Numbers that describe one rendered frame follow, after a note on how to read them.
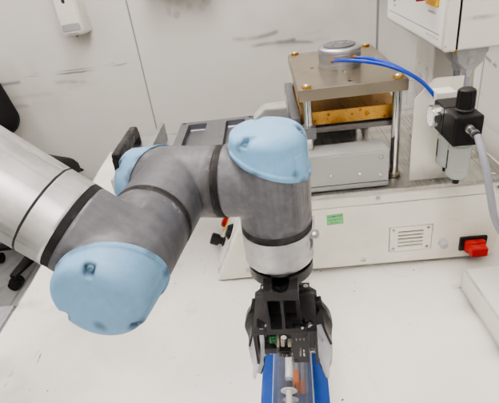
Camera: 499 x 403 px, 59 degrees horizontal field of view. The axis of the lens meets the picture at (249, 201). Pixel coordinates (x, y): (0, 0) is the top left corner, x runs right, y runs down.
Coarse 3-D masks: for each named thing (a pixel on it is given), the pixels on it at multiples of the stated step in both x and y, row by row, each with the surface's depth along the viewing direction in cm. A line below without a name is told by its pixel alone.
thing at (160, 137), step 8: (160, 128) 95; (152, 136) 103; (160, 136) 93; (168, 136) 101; (176, 136) 101; (136, 144) 99; (144, 144) 99; (152, 144) 87; (168, 144) 97; (112, 184) 85
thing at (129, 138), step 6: (132, 126) 98; (126, 132) 95; (132, 132) 95; (138, 132) 99; (126, 138) 92; (132, 138) 94; (138, 138) 99; (120, 144) 89; (126, 144) 90; (132, 144) 93; (114, 150) 87; (120, 150) 87; (126, 150) 89; (114, 156) 86; (120, 156) 86; (114, 162) 86; (114, 168) 87
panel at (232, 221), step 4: (228, 220) 99; (232, 220) 92; (236, 220) 86; (228, 224) 97; (232, 224) 88; (236, 224) 84; (224, 228) 101; (232, 228) 87; (224, 232) 100; (232, 232) 87; (232, 236) 86; (228, 240) 89; (228, 244) 88; (224, 248) 92; (228, 248) 87; (224, 252) 90; (220, 256) 95; (224, 256) 88; (220, 260) 93; (220, 264) 91; (220, 268) 90
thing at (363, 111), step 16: (352, 96) 83; (368, 96) 82; (384, 96) 81; (320, 112) 78; (336, 112) 78; (352, 112) 78; (368, 112) 77; (384, 112) 78; (320, 128) 79; (336, 128) 79; (352, 128) 79
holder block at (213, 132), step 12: (216, 120) 99; (228, 120) 98; (240, 120) 98; (180, 132) 96; (192, 132) 99; (204, 132) 98; (216, 132) 93; (228, 132) 96; (180, 144) 90; (192, 144) 93; (204, 144) 88; (216, 144) 87
